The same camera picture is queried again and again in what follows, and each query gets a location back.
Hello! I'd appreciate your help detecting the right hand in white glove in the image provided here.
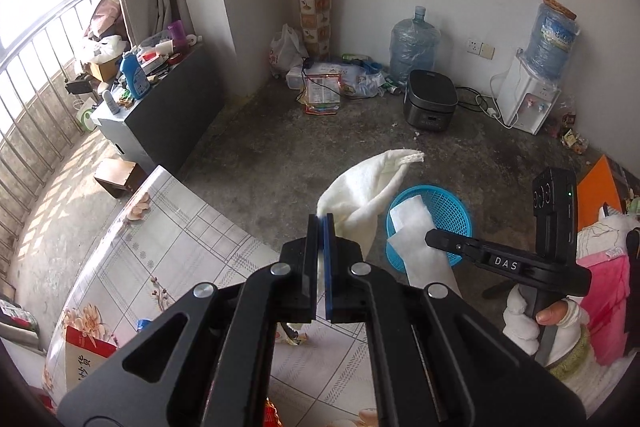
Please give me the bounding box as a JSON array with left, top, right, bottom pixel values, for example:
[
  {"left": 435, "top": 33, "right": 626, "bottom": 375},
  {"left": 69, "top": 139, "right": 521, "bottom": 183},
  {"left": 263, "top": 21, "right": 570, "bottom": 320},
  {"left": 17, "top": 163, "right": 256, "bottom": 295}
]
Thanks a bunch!
[{"left": 502, "top": 285, "right": 591, "bottom": 367}]

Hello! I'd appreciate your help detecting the blue detergent bottle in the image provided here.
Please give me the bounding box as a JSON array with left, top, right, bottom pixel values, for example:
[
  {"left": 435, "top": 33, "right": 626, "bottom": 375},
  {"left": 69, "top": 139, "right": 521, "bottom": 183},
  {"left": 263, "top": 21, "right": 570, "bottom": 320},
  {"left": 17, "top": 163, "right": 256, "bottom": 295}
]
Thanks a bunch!
[{"left": 120, "top": 51, "right": 151, "bottom": 100}]

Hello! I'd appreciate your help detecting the water jug on dispenser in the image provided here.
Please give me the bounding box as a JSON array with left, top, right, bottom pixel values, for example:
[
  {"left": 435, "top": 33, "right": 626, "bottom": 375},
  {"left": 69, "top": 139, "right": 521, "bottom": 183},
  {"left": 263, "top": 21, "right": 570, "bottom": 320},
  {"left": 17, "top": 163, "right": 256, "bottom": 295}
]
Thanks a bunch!
[{"left": 523, "top": 0, "right": 580, "bottom": 82}]

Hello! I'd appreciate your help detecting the black rice cooker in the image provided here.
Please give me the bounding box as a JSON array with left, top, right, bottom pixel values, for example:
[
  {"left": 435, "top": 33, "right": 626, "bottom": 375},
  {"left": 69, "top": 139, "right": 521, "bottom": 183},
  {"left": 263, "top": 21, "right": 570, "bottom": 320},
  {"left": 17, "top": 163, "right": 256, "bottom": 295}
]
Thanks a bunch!
[{"left": 404, "top": 69, "right": 459, "bottom": 132}]

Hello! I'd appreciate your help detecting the dark grey cabinet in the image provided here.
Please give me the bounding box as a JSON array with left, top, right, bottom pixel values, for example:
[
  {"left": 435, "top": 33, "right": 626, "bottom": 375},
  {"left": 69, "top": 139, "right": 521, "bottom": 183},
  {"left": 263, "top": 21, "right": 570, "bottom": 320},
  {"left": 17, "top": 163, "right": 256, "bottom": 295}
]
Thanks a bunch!
[{"left": 91, "top": 43, "right": 224, "bottom": 174}]

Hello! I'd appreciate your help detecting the white water dispenser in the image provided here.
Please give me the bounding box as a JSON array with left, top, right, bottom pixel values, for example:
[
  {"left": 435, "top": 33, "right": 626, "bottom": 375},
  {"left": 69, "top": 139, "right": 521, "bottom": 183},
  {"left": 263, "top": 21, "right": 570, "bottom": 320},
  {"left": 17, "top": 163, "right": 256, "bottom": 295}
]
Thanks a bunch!
[{"left": 496, "top": 49, "right": 561, "bottom": 135}]

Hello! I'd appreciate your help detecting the white plastic bag on floor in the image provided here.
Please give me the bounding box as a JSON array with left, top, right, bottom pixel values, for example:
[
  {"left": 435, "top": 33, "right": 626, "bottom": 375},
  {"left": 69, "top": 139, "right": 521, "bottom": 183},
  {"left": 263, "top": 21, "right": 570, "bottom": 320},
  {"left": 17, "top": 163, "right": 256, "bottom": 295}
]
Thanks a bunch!
[{"left": 268, "top": 24, "right": 308, "bottom": 76}]

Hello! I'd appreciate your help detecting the blue plastic trash basket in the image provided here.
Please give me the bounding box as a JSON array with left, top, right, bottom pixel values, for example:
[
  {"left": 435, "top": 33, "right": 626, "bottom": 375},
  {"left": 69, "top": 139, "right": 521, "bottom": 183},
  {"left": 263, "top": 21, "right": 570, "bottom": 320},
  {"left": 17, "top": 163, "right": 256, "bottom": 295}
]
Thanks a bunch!
[{"left": 384, "top": 184, "right": 474, "bottom": 272}]

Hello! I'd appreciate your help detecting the purple cup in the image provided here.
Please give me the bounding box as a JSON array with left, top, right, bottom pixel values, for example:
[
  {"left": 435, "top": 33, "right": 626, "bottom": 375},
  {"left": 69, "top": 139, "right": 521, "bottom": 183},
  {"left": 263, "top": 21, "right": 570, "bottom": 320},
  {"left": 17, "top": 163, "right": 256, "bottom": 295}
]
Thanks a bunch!
[{"left": 167, "top": 20, "right": 189, "bottom": 53}]

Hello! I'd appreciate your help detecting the red white paper snack bag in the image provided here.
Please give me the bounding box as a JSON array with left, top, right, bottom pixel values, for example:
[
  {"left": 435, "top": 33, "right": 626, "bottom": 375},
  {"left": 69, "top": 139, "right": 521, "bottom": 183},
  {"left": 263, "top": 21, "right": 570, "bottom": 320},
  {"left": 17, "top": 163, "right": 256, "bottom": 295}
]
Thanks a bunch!
[{"left": 64, "top": 326, "right": 117, "bottom": 391}]

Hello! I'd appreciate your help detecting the pile of packets on floor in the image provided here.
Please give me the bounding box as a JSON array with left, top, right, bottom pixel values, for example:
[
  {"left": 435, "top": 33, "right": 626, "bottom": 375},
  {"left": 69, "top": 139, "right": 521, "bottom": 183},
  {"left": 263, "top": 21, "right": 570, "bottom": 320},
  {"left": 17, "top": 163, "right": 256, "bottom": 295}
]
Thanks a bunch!
[{"left": 285, "top": 58, "right": 387, "bottom": 116}]

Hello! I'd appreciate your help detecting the empty blue water jug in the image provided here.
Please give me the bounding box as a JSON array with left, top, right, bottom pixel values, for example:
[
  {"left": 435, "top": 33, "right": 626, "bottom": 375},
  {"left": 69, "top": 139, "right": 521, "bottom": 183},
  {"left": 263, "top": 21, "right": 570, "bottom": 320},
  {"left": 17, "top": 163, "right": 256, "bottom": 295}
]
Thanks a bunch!
[{"left": 390, "top": 5, "right": 442, "bottom": 87}]

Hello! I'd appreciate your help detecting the metal balcony railing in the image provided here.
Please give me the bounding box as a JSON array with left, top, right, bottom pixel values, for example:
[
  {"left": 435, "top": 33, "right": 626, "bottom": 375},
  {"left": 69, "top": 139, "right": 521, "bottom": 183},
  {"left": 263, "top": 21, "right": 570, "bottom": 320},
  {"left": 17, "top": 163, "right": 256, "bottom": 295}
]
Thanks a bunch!
[{"left": 0, "top": 0, "right": 101, "bottom": 258}]

